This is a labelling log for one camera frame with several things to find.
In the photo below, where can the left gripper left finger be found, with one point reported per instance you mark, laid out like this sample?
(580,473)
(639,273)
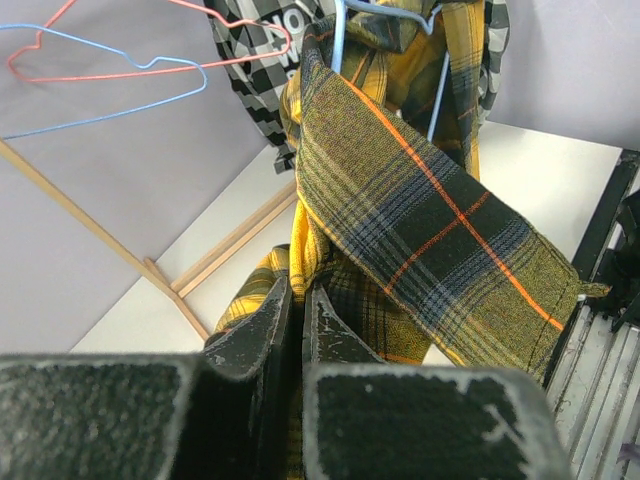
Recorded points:
(216,414)

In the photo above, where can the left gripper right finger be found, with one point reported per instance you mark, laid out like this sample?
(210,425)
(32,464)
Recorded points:
(364,418)

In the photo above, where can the yellow plaid shirt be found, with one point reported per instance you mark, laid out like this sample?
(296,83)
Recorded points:
(391,219)

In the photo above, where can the pink hanger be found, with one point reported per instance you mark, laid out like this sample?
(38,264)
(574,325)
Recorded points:
(158,66)

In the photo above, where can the blue hanger of plaid shirt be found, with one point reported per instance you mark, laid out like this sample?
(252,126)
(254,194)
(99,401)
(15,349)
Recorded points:
(427,24)

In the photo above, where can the black white checkered shirt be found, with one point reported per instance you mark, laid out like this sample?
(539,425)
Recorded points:
(259,83)

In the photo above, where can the wooden clothes rack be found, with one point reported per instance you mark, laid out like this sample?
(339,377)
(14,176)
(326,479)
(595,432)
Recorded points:
(178,289)

